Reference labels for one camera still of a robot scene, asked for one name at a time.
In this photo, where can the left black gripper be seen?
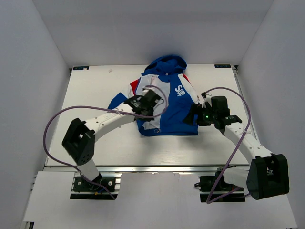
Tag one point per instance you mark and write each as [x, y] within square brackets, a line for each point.
[147, 119]

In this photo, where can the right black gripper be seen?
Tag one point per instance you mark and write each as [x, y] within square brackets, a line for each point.
[197, 109]

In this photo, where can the blue white red jacket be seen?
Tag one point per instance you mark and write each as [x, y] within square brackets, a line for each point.
[166, 75]

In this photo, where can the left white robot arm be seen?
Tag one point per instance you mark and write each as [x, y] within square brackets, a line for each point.
[79, 140]

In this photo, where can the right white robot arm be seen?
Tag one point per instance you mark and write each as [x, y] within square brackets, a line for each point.
[267, 175]

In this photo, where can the right blue table label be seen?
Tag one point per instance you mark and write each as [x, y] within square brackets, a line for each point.
[222, 66]

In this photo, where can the blue table label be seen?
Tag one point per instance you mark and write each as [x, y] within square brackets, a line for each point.
[80, 68]
[222, 66]

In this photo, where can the left blue table label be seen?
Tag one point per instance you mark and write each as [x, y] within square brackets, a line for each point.
[80, 68]

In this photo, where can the white front cover board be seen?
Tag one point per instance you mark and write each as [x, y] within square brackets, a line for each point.
[149, 201]

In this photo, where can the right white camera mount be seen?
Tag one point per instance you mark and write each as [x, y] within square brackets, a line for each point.
[207, 99]

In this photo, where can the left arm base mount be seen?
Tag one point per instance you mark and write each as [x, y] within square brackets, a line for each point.
[105, 187]

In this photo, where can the aluminium table front rail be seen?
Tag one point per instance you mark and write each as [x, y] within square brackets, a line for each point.
[147, 169]

